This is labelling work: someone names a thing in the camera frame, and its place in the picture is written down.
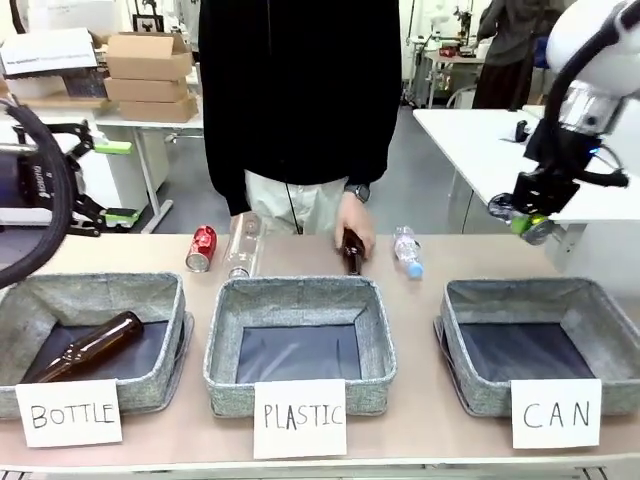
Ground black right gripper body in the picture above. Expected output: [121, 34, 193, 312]
[511, 168, 582, 219]

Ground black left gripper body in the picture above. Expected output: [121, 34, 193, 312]
[0, 143, 77, 227]

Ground brown glass bottle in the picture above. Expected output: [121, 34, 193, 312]
[30, 310, 146, 384]
[341, 227, 367, 276]

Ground grey fabric basket can label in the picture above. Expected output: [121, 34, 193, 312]
[433, 277, 640, 419]

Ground red drink can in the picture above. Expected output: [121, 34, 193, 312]
[184, 224, 220, 274]

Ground grey fabric basket bottle label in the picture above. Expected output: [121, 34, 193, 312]
[0, 272, 195, 420]

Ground white paper sign CAN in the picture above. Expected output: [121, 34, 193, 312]
[509, 378, 603, 450]

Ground grey fabric basket plastic label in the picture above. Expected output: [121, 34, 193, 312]
[202, 275, 399, 419]

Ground person's left hand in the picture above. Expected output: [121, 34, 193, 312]
[333, 192, 377, 257]

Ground white drawer cabinet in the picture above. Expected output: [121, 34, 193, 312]
[74, 124, 171, 214]

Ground white table with metal legs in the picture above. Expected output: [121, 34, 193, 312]
[29, 97, 207, 235]

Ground closed flat cardboard box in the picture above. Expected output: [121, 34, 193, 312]
[102, 76, 190, 104]
[115, 94, 200, 124]

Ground white side table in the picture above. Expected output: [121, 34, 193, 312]
[411, 106, 640, 275]

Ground open cardboard box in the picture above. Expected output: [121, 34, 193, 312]
[103, 31, 195, 82]

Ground clear plastic bottle blue cap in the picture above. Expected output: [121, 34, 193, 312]
[391, 225, 425, 280]

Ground white printed paper sheet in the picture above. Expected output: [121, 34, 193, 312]
[0, 26, 100, 77]

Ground white chair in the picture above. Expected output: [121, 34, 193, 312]
[446, 83, 479, 110]

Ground background person in dark clothes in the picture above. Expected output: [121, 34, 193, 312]
[471, 0, 566, 112]

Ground background workbench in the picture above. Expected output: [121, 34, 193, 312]
[407, 32, 494, 109]

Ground grey wrist watch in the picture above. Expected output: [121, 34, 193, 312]
[343, 182, 372, 204]

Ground person's beige trousers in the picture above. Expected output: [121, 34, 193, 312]
[243, 168, 351, 236]

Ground person's black sweater torso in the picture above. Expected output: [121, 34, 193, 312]
[197, 0, 403, 217]

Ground white paper sign BOTTLE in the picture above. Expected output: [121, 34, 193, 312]
[14, 378, 124, 449]

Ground white paper sign PLASTIC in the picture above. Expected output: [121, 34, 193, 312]
[252, 378, 348, 460]

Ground black corrugated cable hose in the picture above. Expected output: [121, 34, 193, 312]
[0, 97, 76, 291]

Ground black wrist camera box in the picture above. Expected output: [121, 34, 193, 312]
[523, 118, 601, 175]

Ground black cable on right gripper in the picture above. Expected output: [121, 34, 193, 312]
[574, 142, 632, 190]

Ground black picture frame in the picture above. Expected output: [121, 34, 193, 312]
[131, 13, 165, 35]

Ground black lanyard cord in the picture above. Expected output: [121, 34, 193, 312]
[283, 180, 305, 236]

